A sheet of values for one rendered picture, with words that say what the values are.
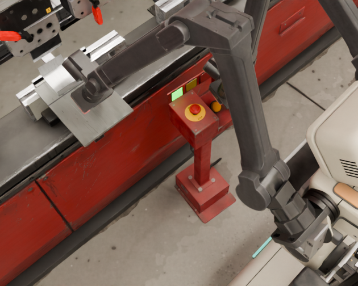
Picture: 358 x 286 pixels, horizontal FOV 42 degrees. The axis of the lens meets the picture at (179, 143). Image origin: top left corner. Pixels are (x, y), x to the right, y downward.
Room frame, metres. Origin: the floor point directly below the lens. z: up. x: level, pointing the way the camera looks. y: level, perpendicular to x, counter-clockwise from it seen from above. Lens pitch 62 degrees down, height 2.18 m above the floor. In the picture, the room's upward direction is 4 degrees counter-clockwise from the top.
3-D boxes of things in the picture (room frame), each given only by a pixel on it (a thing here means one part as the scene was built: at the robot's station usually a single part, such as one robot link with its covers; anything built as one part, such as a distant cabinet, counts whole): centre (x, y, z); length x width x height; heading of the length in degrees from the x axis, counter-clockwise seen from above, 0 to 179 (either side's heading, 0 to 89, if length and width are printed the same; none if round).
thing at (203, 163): (0.90, -0.10, 0.39); 0.05 x 0.05 x 0.54; 33
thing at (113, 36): (0.95, 0.33, 0.92); 0.39 x 0.06 x 0.10; 128
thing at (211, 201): (0.87, -0.11, 0.06); 0.25 x 0.20 x 0.12; 33
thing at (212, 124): (0.90, -0.10, 0.75); 0.20 x 0.16 x 0.18; 123
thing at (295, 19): (1.42, -0.54, 0.58); 0.15 x 0.02 x 0.07; 128
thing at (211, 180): (0.90, -0.10, 0.13); 0.10 x 0.10 x 0.01; 33
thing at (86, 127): (0.80, 0.28, 1.00); 0.26 x 0.18 x 0.01; 38
